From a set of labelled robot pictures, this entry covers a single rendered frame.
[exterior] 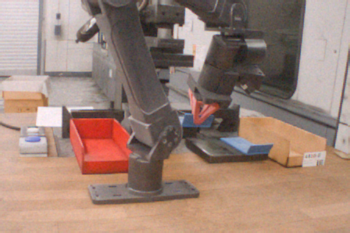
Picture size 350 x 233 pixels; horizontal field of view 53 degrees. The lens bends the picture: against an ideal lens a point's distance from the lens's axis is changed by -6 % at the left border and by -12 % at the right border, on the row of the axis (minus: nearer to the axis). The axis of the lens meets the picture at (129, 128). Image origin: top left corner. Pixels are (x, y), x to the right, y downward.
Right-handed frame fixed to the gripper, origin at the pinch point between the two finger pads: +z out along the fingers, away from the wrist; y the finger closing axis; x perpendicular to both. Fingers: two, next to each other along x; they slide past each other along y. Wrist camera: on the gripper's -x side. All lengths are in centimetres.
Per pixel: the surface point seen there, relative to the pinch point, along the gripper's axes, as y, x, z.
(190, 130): 17.5, -9.4, 17.3
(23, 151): 5.0, 36.5, 15.6
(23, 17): 879, 74, 355
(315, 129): 22, -61, 17
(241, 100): 76, -65, 43
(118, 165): -5.2, 16.7, 9.0
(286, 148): -5.1, -23.9, 3.2
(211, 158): -2.1, -6.2, 9.4
